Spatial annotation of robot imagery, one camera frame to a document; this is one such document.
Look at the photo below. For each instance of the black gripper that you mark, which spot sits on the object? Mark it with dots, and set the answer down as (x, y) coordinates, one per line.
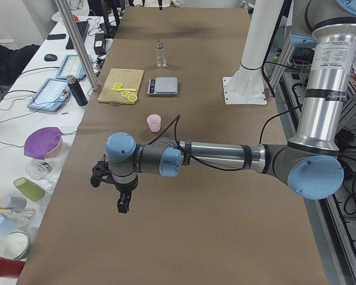
(125, 189)

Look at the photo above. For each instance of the pink plastic cup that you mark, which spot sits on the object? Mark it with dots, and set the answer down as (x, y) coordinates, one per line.
(154, 122)

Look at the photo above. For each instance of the glass sauce dispenser bottle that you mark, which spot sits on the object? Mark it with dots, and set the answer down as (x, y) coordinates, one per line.
(160, 55)

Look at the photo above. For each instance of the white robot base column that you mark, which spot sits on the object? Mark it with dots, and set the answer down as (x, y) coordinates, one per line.
(246, 85)

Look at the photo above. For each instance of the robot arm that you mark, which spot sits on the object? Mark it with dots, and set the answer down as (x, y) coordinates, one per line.
(307, 163)

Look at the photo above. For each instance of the green plastic cup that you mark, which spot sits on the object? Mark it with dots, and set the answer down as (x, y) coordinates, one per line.
(29, 189)

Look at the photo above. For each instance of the grey plastic cup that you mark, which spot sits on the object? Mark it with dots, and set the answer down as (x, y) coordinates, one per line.
(13, 203)

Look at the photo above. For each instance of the digital kitchen scale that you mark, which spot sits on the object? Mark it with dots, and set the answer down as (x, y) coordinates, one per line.
(162, 86)

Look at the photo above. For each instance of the light blue plastic cup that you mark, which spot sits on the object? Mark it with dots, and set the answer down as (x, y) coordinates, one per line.
(7, 226)

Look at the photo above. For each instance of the red cup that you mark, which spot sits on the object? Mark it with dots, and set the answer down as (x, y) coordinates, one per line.
(10, 268)

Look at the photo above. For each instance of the wine glass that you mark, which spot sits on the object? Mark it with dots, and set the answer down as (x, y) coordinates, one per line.
(41, 170)

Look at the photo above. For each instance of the purple cloth covered bowl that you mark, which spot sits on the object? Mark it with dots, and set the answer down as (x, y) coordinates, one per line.
(44, 143)

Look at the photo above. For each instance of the middle lemon slice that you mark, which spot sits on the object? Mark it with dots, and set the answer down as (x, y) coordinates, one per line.
(128, 95)

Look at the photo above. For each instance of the wooden cutting board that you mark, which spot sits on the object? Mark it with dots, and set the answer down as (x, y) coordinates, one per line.
(131, 78)

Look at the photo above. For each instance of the black thermos bottle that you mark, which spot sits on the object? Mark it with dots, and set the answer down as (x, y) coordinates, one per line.
(76, 90)

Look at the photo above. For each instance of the near blue tablet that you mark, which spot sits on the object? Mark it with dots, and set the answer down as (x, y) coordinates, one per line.
(51, 96)

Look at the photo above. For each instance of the blue tablet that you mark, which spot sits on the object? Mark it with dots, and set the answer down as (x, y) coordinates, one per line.
(51, 96)
(71, 65)

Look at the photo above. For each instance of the white green bowl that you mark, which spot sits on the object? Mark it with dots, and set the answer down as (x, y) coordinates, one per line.
(15, 246)

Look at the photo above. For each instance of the far blue tablet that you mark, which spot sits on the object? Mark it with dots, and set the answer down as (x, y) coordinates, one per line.
(71, 65)

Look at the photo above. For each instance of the black power adapter box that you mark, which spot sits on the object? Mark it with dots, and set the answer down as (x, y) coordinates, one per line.
(100, 44)

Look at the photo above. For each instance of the black computer mouse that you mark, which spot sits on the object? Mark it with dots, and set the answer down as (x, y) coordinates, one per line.
(50, 57)

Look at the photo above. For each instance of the black smartphone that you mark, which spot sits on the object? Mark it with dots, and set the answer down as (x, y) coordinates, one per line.
(60, 36)

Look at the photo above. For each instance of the aluminium frame post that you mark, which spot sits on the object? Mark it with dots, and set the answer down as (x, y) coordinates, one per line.
(76, 38)

